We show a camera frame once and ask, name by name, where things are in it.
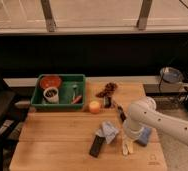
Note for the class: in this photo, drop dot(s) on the green plastic tray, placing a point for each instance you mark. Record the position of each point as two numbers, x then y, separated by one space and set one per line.
71 91

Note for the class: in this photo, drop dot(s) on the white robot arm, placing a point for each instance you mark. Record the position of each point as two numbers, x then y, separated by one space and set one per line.
143 112

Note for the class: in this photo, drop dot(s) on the wooden cutting board table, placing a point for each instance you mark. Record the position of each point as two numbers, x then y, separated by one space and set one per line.
60 141

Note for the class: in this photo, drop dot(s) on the orange bowl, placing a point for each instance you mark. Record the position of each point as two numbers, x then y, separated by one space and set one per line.
50 81

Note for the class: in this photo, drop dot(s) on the metal spoon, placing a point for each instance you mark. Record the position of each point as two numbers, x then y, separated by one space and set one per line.
74 91

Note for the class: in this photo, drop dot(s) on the blue sponge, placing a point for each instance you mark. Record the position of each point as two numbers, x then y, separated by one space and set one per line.
144 137

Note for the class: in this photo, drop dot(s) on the blue bowl on shelf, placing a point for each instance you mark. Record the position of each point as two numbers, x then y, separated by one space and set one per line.
171 75

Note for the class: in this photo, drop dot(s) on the red carrot toy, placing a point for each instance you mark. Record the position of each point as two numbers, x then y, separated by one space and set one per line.
77 99

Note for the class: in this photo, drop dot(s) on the black handled knife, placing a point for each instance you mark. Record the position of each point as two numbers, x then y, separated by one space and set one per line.
120 110

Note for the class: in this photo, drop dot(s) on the black rectangular block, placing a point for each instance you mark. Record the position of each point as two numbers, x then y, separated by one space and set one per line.
96 146

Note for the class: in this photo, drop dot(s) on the orange round fruit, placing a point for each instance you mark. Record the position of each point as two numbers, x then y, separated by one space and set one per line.
94 107

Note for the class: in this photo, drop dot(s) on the light blue cloth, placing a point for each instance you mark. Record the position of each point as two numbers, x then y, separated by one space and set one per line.
107 131

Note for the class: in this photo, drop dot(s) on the small dark object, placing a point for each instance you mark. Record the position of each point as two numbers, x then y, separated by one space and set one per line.
107 102

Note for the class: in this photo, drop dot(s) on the white cup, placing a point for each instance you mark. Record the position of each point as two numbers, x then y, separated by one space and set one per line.
51 94

